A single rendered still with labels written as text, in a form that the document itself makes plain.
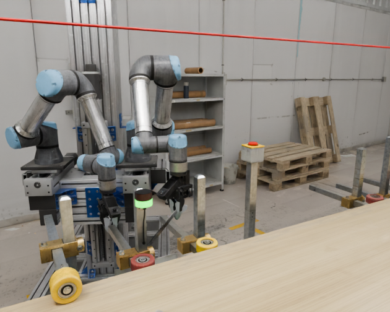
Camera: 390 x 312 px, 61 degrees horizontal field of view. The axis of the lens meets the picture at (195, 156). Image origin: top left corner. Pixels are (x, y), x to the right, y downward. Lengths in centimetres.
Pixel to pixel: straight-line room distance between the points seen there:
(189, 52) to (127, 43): 85
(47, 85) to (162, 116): 57
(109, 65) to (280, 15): 404
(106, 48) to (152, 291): 141
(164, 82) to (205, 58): 305
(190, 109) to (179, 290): 364
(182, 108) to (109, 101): 248
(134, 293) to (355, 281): 66
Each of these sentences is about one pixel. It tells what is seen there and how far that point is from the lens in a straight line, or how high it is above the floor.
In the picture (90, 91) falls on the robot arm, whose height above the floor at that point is 144.
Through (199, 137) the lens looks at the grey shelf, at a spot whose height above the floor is 68.
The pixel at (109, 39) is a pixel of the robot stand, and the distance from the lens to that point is 203.
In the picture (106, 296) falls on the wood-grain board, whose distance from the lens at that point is 103.
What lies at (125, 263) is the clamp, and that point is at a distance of 127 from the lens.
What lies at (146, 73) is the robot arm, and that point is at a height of 152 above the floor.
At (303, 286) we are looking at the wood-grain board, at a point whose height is 90.
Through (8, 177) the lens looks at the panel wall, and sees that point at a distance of 384.
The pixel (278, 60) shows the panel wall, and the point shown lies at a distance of 563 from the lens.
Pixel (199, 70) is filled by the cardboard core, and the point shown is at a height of 160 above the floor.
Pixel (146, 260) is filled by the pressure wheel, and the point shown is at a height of 90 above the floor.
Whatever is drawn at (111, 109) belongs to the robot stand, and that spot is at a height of 131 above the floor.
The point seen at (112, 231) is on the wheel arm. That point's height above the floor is 86.
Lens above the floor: 149
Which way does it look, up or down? 13 degrees down
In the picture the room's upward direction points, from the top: straight up
